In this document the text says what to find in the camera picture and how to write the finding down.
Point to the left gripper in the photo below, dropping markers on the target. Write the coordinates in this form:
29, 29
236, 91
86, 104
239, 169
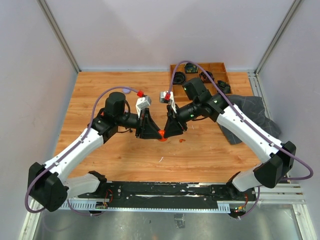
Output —
148, 130

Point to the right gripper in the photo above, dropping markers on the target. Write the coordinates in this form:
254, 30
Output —
173, 123

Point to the orange earbud case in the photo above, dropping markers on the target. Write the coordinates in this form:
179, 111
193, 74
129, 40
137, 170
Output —
162, 134

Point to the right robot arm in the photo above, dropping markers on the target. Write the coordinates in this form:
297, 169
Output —
276, 158

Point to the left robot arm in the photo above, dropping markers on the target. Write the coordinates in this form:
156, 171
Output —
49, 183

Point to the lilac earbud case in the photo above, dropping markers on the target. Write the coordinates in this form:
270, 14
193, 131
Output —
126, 90

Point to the wooden compartment tray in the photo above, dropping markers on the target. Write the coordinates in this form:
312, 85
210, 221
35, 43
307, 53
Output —
186, 72

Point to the grey checked cloth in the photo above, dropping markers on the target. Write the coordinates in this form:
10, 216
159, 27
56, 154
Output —
253, 107

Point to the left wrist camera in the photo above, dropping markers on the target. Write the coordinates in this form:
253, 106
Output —
142, 103

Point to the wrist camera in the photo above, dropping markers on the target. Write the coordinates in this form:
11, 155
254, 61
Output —
142, 103
166, 97

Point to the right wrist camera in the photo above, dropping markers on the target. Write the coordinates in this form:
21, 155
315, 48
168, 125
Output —
166, 97

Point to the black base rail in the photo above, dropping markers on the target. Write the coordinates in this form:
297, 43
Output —
168, 195

